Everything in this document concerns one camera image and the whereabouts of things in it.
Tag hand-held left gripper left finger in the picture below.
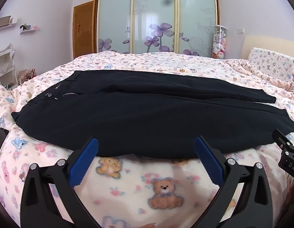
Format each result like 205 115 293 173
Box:
20 136 102 228

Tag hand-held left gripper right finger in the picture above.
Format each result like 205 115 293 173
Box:
192 135 274 228

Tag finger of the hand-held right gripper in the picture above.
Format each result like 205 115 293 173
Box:
272 129 293 151

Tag black pants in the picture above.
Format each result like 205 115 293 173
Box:
11 70 294 159

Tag bear printed blanket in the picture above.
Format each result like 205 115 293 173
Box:
0 51 294 228

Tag bear printed pillow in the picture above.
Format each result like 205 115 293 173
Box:
247 47 294 82

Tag black phone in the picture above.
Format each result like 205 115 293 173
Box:
0 127 11 169

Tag beige and pink headboard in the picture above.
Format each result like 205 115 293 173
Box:
241 35 294 64

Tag brown bag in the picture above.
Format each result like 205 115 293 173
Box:
17 69 37 85

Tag clear tube of plush toys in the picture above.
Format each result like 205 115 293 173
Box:
212 25 227 59

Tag white storage rack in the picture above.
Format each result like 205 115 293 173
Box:
0 43 19 89

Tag wooden door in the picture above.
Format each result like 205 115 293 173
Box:
73 1 94 59

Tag frosted glass flower wardrobe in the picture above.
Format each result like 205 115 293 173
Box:
93 0 220 58

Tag small white wall shelf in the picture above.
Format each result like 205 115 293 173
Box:
19 24 38 35

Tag white wall shelf with frame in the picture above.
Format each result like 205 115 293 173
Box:
0 15 18 33

